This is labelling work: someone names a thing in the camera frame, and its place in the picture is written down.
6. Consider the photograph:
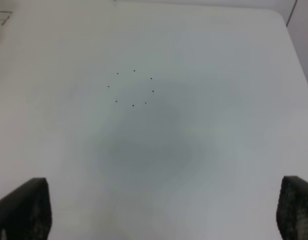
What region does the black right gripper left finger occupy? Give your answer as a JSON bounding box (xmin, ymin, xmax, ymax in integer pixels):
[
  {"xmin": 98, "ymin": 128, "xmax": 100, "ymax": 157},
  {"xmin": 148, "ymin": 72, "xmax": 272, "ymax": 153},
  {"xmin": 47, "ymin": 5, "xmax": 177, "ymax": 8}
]
[{"xmin": 0, "ymin": 177, "xmax": 53, "ymax": 240}]

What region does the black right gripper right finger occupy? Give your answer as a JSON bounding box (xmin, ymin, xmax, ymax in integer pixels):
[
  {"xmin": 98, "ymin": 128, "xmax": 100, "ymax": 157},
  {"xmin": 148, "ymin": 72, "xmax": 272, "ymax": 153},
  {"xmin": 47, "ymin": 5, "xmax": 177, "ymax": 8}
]
[{"xmin": 276, "ymin": 176, "xmax": 308, "ymax": 240}]

